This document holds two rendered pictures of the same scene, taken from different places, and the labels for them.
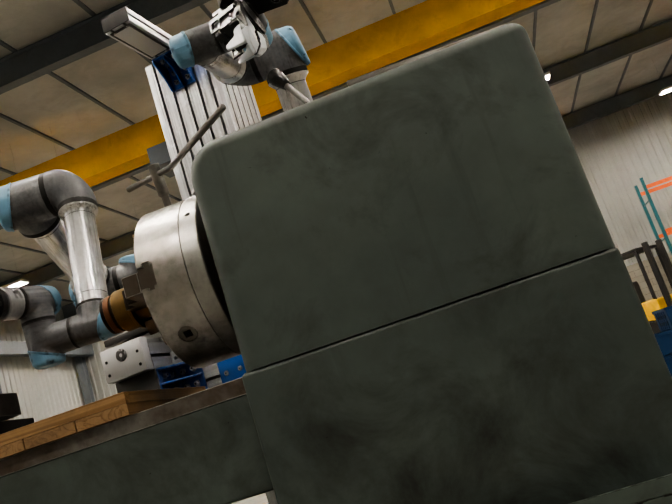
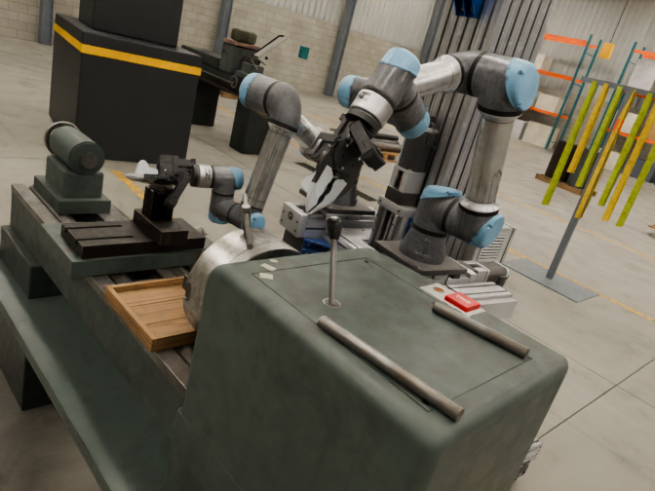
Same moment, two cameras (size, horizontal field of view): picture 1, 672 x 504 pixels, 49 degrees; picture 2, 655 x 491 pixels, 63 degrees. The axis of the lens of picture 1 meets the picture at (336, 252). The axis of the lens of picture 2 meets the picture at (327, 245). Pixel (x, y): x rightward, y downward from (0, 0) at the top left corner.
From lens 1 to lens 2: 118 cm
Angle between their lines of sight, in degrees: 46
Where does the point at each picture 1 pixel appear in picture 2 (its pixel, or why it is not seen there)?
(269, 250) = (213, 371)
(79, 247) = (261, 162)
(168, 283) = (193, 308)
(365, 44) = not seen: outside the picture
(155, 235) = (204, 271)
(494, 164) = not seen: outside the picture
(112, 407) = (146, 340)
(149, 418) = (158, 362)
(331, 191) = (253, 384)
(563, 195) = not seen: outside the picture
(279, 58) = (491, 95)
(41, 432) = (125, 315)
